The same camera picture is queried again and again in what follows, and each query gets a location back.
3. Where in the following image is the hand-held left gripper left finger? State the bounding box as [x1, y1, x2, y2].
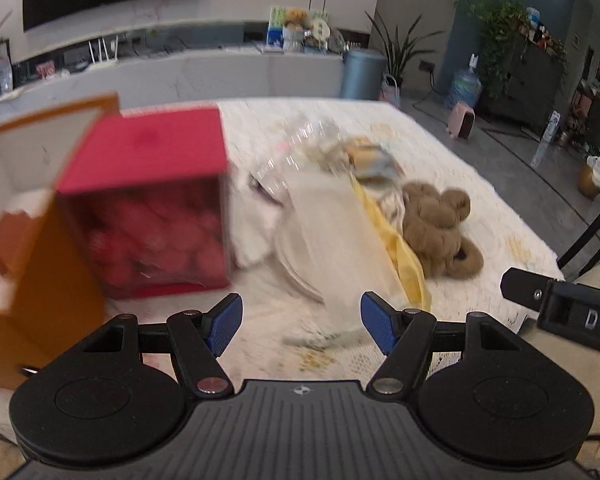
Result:
[67, 292, 244, 399]

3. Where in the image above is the dark side shelf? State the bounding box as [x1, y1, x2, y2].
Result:
[570, 45, 600, 147]

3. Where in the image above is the clear plastic bag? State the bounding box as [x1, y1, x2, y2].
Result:
[280, 175, 412, 322]
[250, 115, 352, 196]

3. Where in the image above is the white router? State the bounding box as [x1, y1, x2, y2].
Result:
[87, 35, 121, 69]

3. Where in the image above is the tan basket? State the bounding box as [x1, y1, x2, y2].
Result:
[577, 162, 600, 202]

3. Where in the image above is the white marble tv console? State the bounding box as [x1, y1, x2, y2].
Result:
[0, 20, 346, 117]

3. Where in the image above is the pink space heater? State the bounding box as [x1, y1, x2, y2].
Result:
[446, 101, 476, 140]

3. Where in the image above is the folded white cloth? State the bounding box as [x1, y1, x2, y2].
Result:
[229, 172, 283, 269]

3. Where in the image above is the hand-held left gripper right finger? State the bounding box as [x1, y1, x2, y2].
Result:
[360, 291, 531, 395]

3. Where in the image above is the long leaf potted plant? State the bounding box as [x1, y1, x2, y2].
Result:
[365, 10, 446, 96]

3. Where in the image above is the green white picture board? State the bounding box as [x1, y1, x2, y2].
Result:
[267, 6, 287, 52]

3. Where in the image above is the black power cable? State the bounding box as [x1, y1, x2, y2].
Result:
[412, 72, 450, 112]

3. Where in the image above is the white lace tablecloth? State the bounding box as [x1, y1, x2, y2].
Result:
[100, 97, 566, 383]

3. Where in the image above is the orange cardboard box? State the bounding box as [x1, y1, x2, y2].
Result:
[0, 92, 121, 391]

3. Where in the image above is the blue water jug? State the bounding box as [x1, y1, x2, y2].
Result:
[447, 52, 483, 111]

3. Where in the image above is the silver orange snack packet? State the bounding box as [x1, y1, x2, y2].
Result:
[342, 137, 406, 184]

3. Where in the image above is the blue trash bin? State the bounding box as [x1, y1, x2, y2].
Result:
[340, 49, 388, 101]

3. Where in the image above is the black chair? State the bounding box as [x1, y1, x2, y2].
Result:
[557, 194, 600, 277]

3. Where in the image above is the yellow cloth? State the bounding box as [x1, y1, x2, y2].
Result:
[350, 179, 433, 312]

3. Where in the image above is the green climbing plant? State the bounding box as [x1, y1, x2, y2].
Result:
[455, 0, 531, 97]

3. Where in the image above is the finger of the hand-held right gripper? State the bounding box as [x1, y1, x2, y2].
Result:
[500, 267, 551, 317]

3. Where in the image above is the pink woven basket bag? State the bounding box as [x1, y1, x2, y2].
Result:
[378, 74, 404, 106]

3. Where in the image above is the dark cabinet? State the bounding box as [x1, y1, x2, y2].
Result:
[480, 35, 567, 134]

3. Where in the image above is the red box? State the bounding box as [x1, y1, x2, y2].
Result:
[55, 106, 233, 301]

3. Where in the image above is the brown plush teddy bear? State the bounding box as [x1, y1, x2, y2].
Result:
[400, 182, 486, 279]

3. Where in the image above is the white upright device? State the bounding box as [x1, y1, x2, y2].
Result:
[531, 112, 561, 169]

